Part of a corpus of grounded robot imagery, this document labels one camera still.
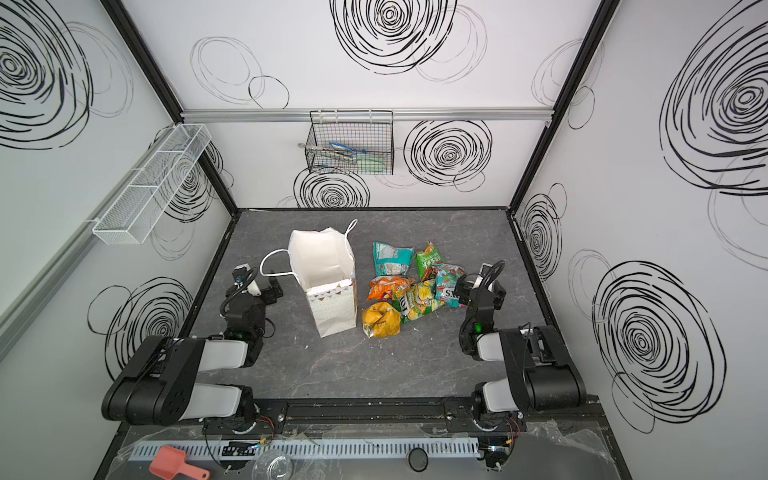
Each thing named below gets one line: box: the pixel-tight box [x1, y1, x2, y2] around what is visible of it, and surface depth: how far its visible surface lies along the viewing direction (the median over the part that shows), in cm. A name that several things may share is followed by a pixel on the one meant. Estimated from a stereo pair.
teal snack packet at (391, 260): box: [373, 242, 415, 277], surface depth 101 cm
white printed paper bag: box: [260, 219, 359, 339], surface depth 80 cm
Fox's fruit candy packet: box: [393, 279, 445, 325], surface depth 91 cm
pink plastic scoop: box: [149, 446, 211, 480], surface depth 67 cm
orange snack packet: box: [367, 276, 416, 301], surface depth 93 cm
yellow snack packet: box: [361, 302, 401, 338], surface depth 82 cm
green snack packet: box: [416, 240, 444, 282], surface depth 100 cm
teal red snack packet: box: [435, 263, 466, 309], surface depth 93 cm
